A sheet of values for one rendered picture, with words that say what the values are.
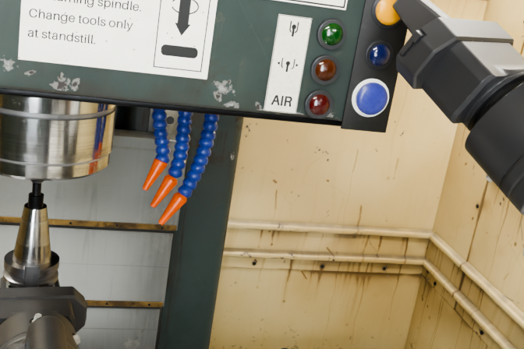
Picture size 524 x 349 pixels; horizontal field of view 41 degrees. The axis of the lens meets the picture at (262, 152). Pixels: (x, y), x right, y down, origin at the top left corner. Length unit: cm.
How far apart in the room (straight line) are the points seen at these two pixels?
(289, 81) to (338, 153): 119
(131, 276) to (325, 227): 65
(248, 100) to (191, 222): 79
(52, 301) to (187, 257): 62
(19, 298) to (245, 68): 39
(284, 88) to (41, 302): 38
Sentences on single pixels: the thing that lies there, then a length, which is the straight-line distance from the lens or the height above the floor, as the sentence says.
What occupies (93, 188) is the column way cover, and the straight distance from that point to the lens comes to 131.
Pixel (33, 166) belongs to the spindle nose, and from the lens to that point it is 77.
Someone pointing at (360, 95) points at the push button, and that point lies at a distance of 65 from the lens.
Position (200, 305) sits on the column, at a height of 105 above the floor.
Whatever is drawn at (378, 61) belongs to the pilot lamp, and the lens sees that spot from 65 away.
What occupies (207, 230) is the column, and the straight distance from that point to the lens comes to 141.
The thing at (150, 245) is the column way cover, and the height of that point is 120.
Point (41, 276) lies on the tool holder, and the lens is 87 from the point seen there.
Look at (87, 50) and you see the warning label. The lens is 60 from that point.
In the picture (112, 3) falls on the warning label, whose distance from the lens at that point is 60.
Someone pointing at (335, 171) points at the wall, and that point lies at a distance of 183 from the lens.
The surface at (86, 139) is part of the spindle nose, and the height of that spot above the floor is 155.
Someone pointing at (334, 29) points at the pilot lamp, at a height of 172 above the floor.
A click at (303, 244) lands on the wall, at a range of 188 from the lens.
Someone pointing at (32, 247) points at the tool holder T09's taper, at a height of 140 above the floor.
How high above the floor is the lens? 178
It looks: 16 degrees down
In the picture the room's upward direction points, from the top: 9 degrees clockwise
